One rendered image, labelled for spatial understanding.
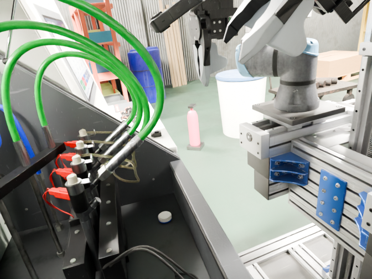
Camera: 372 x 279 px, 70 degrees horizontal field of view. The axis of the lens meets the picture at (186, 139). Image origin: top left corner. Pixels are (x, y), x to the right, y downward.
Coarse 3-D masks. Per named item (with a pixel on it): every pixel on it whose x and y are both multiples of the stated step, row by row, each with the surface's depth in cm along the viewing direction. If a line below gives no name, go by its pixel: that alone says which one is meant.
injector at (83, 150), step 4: (84, 144) 62; (76, 148) 60; (80, 148) 60; (84, 148) 60; (76, 152) 60; (80, 152) 60; (84, 152) 60; (88, 152) 61; (88, 156) 61; (88, 164) 62; (92, 164) 63; (96, 164) 63; (100, 164) 63; (88, 168) 62; (92, 168) 63; (96, 168) 63; (88, 172) 62; (92, 172) 63; (92, 176) 64; (96, 188) 65; (92, 192) 65; (96, 192) 65; (96, 196) 66; (96, 208) 67
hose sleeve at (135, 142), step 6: (132, 138) 47; (138, 138) 46; (126, 144) 47; (132, 144) 46; (138, 144) 46; (120, 150) 47; (126, 150) 46; (132, 150) 46; (114, 156) 47; (120, 156) 46; (126, 156) 46; (108, 162) 47; (114, 162) 46; (120, 162) 47; (108, 168) 46; (114, 168) 47
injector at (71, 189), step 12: (72, 192) 46; (84, 192) 47; (72, 204) 47; (84, 204) 47; (96, 204) 49; (84, 216) 48; (84, 228) 49; (96, 240) 52; (96, 252) 52; (96, 264) 53
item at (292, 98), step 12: (288, 84) 89; (300, 84) 87; (312, 84) 88; (276, 96) 95; (288, 96) 90; (300, 96) 88; (312, 96) 88; (276, 108) 95; (288, 108) 90; (300, 108) 89; (312, 108) 89
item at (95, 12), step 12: (60, 0) 36; (72, 0) 36; (96, 12) 38; (108, 24) 39; (120, 24) 39; (132, 36) 40; (144, 48) 41; (144, 60) 42; (156, 72) 43; (156, 84) 44; (156, 108) 45; (156, 120) 46; (144, 132) 46
